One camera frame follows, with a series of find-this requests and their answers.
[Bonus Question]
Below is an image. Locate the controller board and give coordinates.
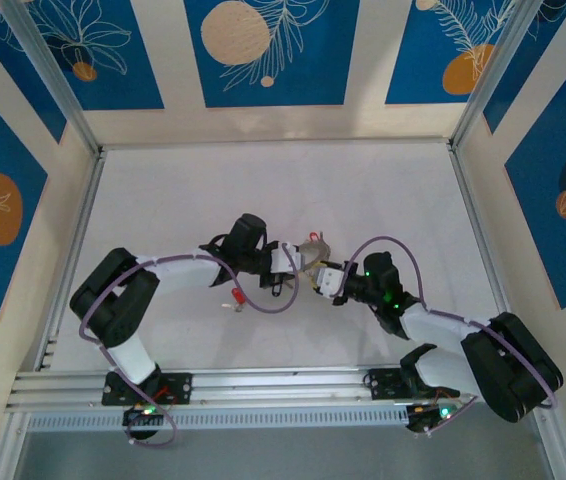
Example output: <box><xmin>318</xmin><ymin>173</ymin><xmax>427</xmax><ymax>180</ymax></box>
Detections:
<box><xmin>405</xmin><ymin>402</ymin><xmax>459</xmax><ymax>434</ymax></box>
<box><xmin>122</xmin><ymin>402</ymin><xmax>172</xmax><ymax>429</ymax></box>

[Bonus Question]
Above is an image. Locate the left controller board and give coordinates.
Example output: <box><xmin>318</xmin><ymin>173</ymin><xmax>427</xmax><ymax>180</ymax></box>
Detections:
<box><xmin>122</xmin><ymin>402</ymin><xmax>172</xmax><ymax>429</ymax></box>

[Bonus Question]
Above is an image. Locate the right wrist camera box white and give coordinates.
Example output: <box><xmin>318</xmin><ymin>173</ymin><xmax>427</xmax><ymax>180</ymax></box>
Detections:
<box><xmin>313</xmin><ymin>267</ymin><xmax>349</xmax><ymax>298</ymax></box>

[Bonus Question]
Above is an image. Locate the aluminium side rail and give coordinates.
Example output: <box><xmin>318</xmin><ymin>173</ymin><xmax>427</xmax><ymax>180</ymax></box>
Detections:
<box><xmin>447</xmin><ymin>145</ymin><xmax>529</xmax><ymax>362</ymax></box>
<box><xmin>36</xmin><ymin>149</ymin><xmax>109</xmax><ymax>371</ymax></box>

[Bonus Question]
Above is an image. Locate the aluminium front rail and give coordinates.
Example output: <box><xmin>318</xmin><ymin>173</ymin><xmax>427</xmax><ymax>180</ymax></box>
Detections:
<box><xmin>5</xmin><ymin>362</ymin><xmax>557</xmax><ymax>412</ymax></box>

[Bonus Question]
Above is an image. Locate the left aluminium frame post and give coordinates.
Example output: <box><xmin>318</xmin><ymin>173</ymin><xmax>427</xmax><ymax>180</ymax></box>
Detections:
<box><xmin>0</xmin><ymin>0</ymin><xmax>103</xmax><ymax>157</ymax></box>

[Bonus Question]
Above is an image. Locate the right aluminium frame post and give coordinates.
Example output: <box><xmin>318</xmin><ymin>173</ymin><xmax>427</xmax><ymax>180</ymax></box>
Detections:
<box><xmin>448</xmin><ymin>0</ymin><xmax>557</xmax><ymax>150</ymax></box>

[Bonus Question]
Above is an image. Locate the right controller board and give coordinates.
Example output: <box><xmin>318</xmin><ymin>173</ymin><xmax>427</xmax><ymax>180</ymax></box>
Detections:
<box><xmin>405</xmin><ymin>402</ymin><xmax>459</xmax><ymax>434</ymax></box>

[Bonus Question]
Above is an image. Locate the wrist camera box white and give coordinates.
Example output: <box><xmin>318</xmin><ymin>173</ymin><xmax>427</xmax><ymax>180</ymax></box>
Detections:
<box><xmin>269</xmin><ymin>241</ymin><xmax>305</xmax><ymax>276</ymax></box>
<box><xmin>313</xmin><ymin>267</ymin><xmax>349</xmax><ymax>298</ymax></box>

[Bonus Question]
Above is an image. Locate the left aluminium side rail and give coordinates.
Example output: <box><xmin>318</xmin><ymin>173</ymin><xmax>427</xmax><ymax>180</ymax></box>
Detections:
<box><xmin>36</xmin><ymin>149</ymin><xmax>109</xmax><ymax>371</ymax></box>

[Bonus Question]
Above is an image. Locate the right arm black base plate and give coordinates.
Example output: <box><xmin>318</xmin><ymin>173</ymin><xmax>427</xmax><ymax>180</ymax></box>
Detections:
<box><xmin>366</xmin><ymin>367</ymin><xmax>462</xmax><ymax>401</ymax></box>

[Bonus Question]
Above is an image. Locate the right aluminium side rail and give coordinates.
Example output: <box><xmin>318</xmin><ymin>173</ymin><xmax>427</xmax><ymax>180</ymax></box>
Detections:
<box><xmin>447</xmin><ymin>145</ymin><xmax>529</xmax><ymax>362</ymax></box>

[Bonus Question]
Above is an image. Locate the aluminium frame post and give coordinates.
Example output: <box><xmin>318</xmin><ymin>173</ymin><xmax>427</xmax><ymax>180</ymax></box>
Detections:
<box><xmin>0</xmin><ymin>0</ymin><xmax>103</xmax><ymax>157</ymax></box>
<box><xmin>448</xmin><ymin>0</ymin><xmax>557</xmax><ymax>150</ymax></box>

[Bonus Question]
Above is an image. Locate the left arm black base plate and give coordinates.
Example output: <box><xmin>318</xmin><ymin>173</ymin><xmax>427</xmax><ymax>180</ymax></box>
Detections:
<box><xmin>101</xmin><ymin>372</ymin><xmax>193</xmax><ymax>406</ymax></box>

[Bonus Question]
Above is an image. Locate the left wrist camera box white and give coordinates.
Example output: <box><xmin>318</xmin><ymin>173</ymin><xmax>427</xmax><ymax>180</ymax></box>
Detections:
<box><xmin>269</xmin><ymin>241</ymin><xmax>305</xmax><ymax>276</ymax></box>

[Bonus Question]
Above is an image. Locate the metal disc with key rings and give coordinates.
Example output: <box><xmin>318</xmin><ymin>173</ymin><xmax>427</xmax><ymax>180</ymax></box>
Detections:
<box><xmin>296</xmin><ymin>238</ymin><xmax>333</xmax><ymax>274</ymax></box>

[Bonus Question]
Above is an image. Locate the grey slotted cable duct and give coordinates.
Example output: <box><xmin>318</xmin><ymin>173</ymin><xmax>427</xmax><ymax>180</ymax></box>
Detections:
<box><xmin>25</xmin><ymin>407</ymin><xmax>414</xmax><ymax>432</ymax></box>

